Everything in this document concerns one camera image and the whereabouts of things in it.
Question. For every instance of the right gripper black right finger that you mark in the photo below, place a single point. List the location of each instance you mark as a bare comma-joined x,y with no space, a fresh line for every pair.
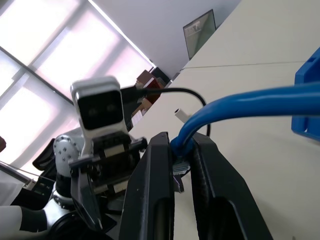
220,180

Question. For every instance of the white coupler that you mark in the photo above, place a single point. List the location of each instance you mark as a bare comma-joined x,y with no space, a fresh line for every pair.
181,114

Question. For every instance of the brown cardboard box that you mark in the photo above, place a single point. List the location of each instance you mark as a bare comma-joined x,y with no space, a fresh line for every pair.
147,79

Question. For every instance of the blue plastic bin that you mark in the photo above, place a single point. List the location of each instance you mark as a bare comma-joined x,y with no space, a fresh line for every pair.
308,75

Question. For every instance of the white and black robot torso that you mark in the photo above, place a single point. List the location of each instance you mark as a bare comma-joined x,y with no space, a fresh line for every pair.
17,218

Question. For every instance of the dark computer monitor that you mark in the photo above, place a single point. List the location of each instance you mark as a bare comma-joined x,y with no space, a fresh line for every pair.
200,32

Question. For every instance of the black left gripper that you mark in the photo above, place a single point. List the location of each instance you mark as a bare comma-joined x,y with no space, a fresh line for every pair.
112,160

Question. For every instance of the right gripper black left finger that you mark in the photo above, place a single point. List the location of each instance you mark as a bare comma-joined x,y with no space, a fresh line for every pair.
147,190

